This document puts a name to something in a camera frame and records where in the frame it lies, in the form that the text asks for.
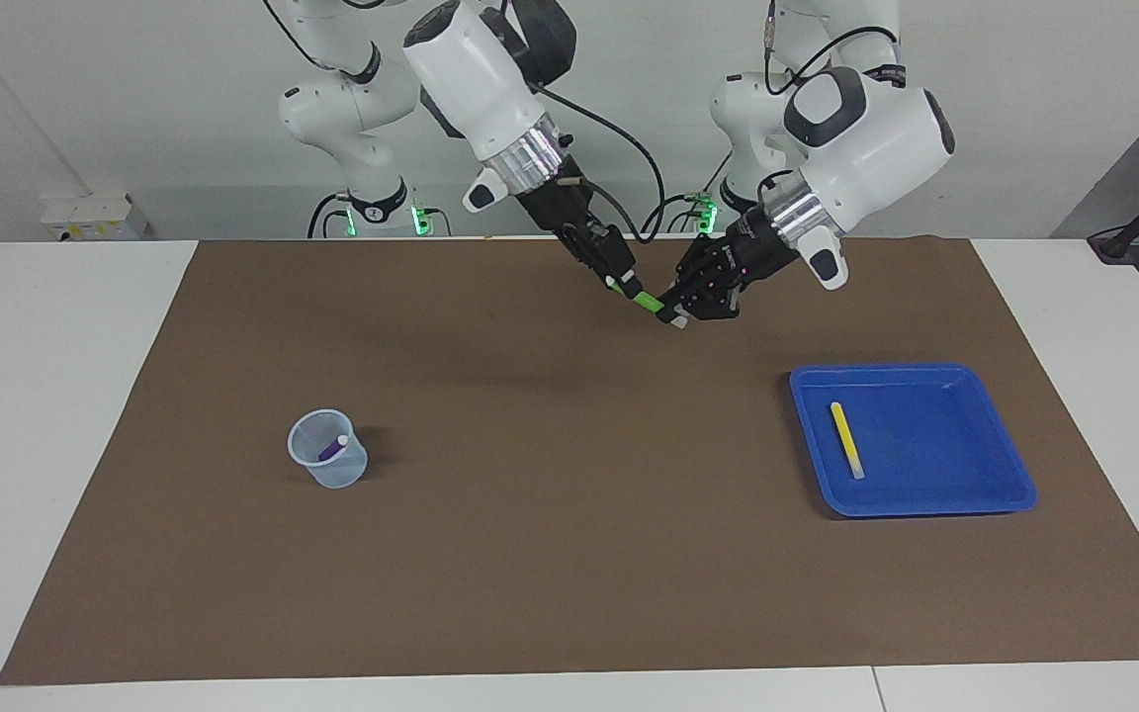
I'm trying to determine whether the green marker pen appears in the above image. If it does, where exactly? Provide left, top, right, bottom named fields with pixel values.
left=609, top=277, right=691, bottom=329

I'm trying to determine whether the yellow marker pen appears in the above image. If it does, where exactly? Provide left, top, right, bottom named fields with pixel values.
left=831, top=400, right=866, bottom=481

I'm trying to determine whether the brown table mat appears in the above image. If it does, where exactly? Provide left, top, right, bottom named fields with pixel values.
left=0, top=235, right=1139, bottom=686

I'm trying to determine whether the blue plastic tray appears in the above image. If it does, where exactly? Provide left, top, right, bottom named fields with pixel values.
left=789, top=362, right=1038, bottom=518

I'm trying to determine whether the clear plastic cup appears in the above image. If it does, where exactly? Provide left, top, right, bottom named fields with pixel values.
left=288, top=408, right=369, bottom=490

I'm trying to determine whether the black left base cable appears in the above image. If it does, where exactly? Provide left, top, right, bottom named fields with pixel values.
left=641, top=143, right=731, bottom=235

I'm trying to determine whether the black base cable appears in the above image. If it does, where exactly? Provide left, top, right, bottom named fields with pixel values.
left=307, top=193, right=349, bottom=239
left=641, top=143, right=731, bottom=235

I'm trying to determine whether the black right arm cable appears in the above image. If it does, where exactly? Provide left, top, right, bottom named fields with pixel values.
left=263, top=0, right=669, bottom=244

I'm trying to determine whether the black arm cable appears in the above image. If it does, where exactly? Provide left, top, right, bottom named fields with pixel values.
left=263, top=0, right=669, bottom=244
left=762, top=0, right=909, bottom=100

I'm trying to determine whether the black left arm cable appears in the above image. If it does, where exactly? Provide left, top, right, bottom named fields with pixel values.
left=762, top=0, right=909, bottom=100

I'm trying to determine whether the black right base cable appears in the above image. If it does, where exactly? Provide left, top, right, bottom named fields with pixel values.
left=307, top=193, right=349, bottom=239

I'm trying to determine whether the white wall socket box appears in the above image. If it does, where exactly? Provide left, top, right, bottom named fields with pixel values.
left=41, top=193, right=150, bottom=242

